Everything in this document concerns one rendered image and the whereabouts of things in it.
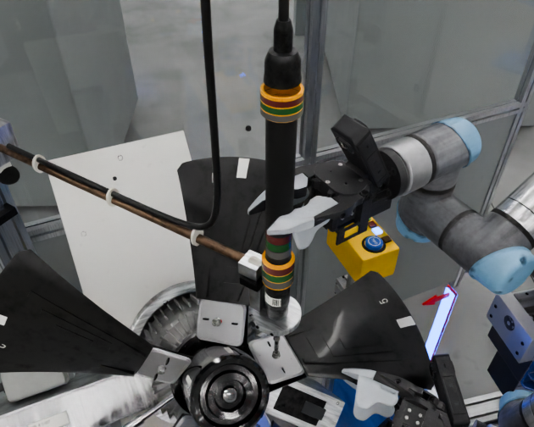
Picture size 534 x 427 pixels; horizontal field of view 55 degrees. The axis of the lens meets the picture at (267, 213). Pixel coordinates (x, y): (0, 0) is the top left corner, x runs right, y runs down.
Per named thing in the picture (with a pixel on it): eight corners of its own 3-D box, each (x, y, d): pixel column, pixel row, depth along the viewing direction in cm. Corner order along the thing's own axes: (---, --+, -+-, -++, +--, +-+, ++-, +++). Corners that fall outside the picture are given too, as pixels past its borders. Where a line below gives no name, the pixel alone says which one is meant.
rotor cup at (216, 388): (182, 429, 83) (196, 466, 71) (158, 346, 82) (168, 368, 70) (264, 396, 87) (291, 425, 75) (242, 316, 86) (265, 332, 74)
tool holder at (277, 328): (231, 317, 74) (229, 272, 68) (258, 285, 79) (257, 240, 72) (285, 345, 71) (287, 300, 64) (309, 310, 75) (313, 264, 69)
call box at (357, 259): (325, 246, 131) (328, 216, 124) (358, 235, 134) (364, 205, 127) (357, 291, 120) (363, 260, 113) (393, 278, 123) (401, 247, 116)
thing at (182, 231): (-3, 152, 91) (-5, 146, 90) (4, 148, 92) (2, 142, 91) (252, 270, 70) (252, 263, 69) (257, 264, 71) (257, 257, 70)
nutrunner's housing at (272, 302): (258, 329, 76) (253, 22, 45) (272, 312, 78) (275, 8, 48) (281, 341, 74) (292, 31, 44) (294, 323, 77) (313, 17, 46)
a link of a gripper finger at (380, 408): (329, 400, 79) (386, 428, 75) (344, 368, 82) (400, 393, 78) (329, 409, 81) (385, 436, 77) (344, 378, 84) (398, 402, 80)
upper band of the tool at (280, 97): (252, 117, 52) (252, 91, 50) (274, 99, 54) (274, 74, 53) (289, 129, 50) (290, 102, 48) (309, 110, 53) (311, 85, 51)
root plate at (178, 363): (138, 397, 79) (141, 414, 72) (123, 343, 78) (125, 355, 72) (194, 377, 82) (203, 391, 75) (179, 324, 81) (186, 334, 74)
